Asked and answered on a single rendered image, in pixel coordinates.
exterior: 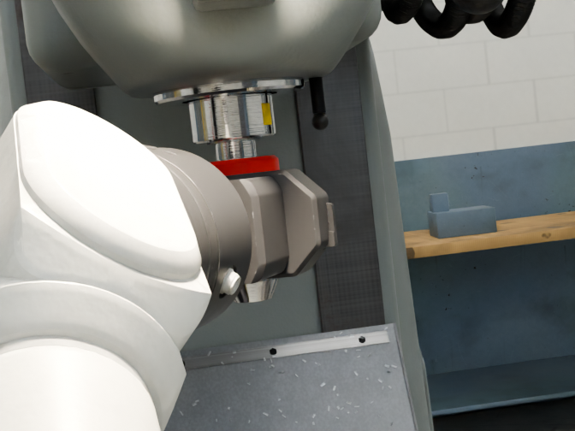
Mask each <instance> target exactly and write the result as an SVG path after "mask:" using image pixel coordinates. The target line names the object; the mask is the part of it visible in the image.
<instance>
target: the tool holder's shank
mask: <svg viewBox="0 0 575 431"><path fill-rule="evenodd" d="M262 138H263V137H254V138H245V139H230V140H223V141H216V142H210V143H207V144H208V145H215V148H216V159H217V160H218V161H225V160H233V159H241V158H248V157H256V155H257V151H256V143H255V141H254V140H256V139H262Z"/></svg>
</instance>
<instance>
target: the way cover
mask: <svg viewBox="0 0 575 431"><path fill-rule="evenodd" d="M385 327H387V329H385V330H384V328H385ZM340 332H342V334H340ZM350 335H354V337H350ZM334 336H335V337H334ZM360 337H362V338H363V339H361V338H360ZM345 350H347V352H345ZM356 350H361V351H356ZM209 351H211V353H210V355H209V356H208V355H207V354H208V353H209ZM233 351H236V353H233ZM180 354H181V358H182V362H183V364H184V368H185V371H186V373H187V374H186V377H185V380H184V382H183V385H182V387H181V391H180V393H179V396H178V398H177V400H176V402H175V407H174V409H173V411H172V413H171V415H170V418H169V420H168V423H167V425H166V427H165V429H164V431H418V425H417V421H416V417H415V413H414V409H413V404H412V397H411V393H410V388H409V384H408V379H407V376H406V368H405V364H404V360H403V356H402V351H401V347H400V340H399V335H398V331H397V327H396V323H390V324H384V325H377V326H371V327H364V328H352V329H346V330H339V331H332V332H326V333H319V334H307V335H300V336H293V337H287V338H280V339H268V340H262V341H255V342H249V343H242V344H236V345H224V346H217V347H211V348H204V349H197V350H190V351H180ZM370 354H372V355H371V356H369V357H368V355H370ZM272 355H276V356H275V357H273V356H272ZM231 356H233V357H231ZM358 356H360V357H358ZM264 357H265V359H266V361H264ZM270 359H271V360H272V362H271V361H270ZM303 359H304V360H306V362H304V361H302V360H303ZM221 362H223V363H224V364H222V363H221ZM315 363H317V364H315ZM319 363H320V365H319V366H318V364H319ZM385 364H387V365H389V368H388V367H385ZM271 365H274V366H275V367H274V368H273V367H272V368H269V366H271ZM392 365H394V366H397V367H396V368H393V367H391V366H392ZM251 369H255V371H251ZM387 370H390V371H391V373H389V372H387ZM282 371H284V372H283V373H280V372H282ZM354 371H356V372H357V373H358V375H356V374H355V373H354ZM295 374H296V375H297V376H298V377H297V376H296V375H295ZM367 377H368V378H369V379H366V378H367ZM378 379H380V380H382V382H380V381H379V380H378ZM247 382H250V383H251V385H249V384H247ZM323 383H325V385H323V386H322V387H321V386H320V385H322V384H323ZM334 386H336V388H335V390H333V388H334ZM388 386H391V387H392V388H391V389H390V388H389V387H388ZM382 387H383V390H382ZM337 393H339V396H337ZM278 399H281V400H279V401H278ZM196 400H199V401H198V402H196V405H194V406H193V404H194V403H195V401H196ZM347 401H348V402H351V404H348V403H347ZM371 401H373V402H372V403H370V402H371ZM355 405H359V407H354V406H355ZM329 406H330V407H329ZM337 406H339V407H340V409H339V410H338V408H337ZM228 407H230V409H229V410H228ZM328 407H329V411H328ZM342 407H343V408H344V409H342V410H341V408H342ZM279 409H280V410H282V412H280V411H279ZM356 410H357V411H358V412H357V413H356V414H355V413H354V412H355V411H356ZM180 411H181V412H182V414H183V415H182V414H181V413H180ZM348 411H349V413H347V412H348ZM264 412H265V413H267V414H269V415H267V416H266V415H264V414H263V413H264ZM313 414H315V416H314V418H312V416H313ZM282 415H284V416H285V417H286V418H285V417H284V416H282ZM378 415H379V416H381V417H379V416H378ZM336 417H339V419H337V418H336ZM216 419H217V422H216ZM229 419H232V421H230V420H229ZM249 420H250V423H249ZM295 421H296V422H295ZM312 422H314V423H315V425H313V424H312ZM391 422H392V423H393V426H391V425H390V424H391Z"/></svg>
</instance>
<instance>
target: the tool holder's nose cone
mask: <svg viewBox="0 0 575 431"><path fill-rule="evenodd" d="M278 281H279V279H276V280H267V281H261V282H256V283H252V284H244V285H243V286H242V288H241V289H240V292H239V294H238V295H237V297H236V298H235V300H234V302H235V303H250V302H257V301H263V300H266V299H270V298H272V297H273V294H274V291H275V289H276V285H277V282H278Z"/></svg>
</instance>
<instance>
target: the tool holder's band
mask: <svg viewBox="0 0 575 431"><path fill-rule="evenodd" d="M210 163H211V164H212V165H214V166H215V167H216V168H218V169H219V170H220V171H221V172H222V173H223V174H224V175H225V176H227V175H235V174H250V173H257V172H265V171H273V170H280V167H279V159H278V157H277V156H275V155H272V156H256V157H248V158H241V159H233V160H225V161H218V162H210Z"/></svg>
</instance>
